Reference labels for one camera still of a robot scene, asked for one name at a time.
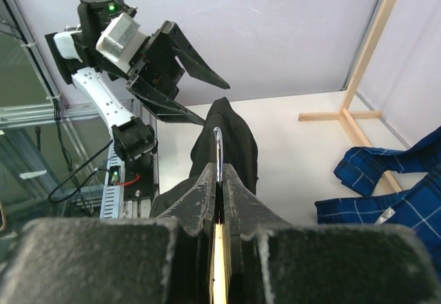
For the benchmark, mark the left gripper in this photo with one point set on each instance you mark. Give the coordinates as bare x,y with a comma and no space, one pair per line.
155,73

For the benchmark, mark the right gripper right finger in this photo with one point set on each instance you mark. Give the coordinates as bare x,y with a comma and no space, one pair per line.
273,261

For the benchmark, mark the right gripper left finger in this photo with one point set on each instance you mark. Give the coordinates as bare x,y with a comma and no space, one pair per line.
84,260

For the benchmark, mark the cream wooden hanger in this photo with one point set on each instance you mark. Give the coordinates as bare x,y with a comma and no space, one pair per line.
219,270

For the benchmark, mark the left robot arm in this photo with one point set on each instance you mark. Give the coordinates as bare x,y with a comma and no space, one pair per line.
81,65

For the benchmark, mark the blue plaid shirt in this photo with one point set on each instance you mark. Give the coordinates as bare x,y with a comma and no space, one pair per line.
417,208

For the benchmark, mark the left black mount plate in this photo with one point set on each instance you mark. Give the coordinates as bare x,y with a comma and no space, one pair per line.
138,186

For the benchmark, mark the blue slotted cable duct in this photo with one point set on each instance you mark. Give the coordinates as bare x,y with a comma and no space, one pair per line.
112,196

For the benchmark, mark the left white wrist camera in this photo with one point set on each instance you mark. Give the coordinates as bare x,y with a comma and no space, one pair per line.
120,41

